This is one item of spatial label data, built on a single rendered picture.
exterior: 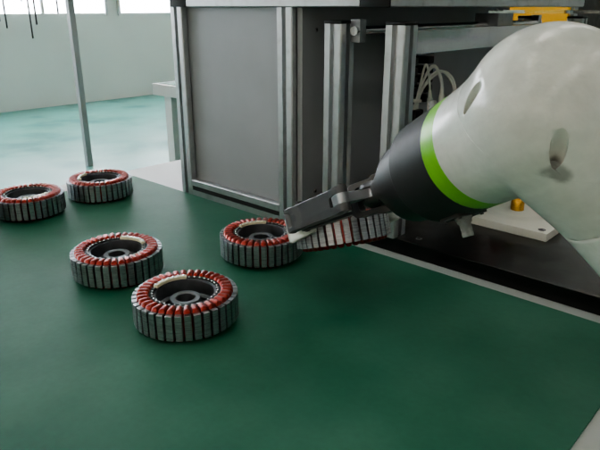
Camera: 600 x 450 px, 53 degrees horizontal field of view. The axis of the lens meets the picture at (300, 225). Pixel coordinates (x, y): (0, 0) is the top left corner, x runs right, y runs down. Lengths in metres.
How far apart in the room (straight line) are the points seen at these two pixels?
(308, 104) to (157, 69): 7.36
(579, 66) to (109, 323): 0.51
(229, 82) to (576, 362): 0.66
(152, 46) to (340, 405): 7.75
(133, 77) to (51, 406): 7.54
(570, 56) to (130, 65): 7.71
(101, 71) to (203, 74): 6.76
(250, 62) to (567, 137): 0.66
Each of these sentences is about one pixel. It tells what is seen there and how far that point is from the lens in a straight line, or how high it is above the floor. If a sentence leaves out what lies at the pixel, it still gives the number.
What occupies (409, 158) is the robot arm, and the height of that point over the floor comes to 0.96.
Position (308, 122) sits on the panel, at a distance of 0.90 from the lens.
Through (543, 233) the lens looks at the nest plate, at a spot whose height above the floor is 0.78.
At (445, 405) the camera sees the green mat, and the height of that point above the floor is 0.75.
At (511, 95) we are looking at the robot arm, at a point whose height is 1.02.
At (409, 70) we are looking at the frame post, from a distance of 0.80.
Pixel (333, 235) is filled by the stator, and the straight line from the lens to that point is 0.66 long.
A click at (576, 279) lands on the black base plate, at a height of 0.77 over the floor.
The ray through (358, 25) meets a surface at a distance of 0.85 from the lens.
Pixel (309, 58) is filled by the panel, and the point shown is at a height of 1.00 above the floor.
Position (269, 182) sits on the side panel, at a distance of 0.97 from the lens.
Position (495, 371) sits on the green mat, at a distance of 0.61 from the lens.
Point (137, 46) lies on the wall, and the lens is 8.06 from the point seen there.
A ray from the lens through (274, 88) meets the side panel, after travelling 0.93.
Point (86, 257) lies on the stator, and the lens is 0.77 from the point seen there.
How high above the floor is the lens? 1.07
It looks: 20 degrees down
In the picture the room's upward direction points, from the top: straight up
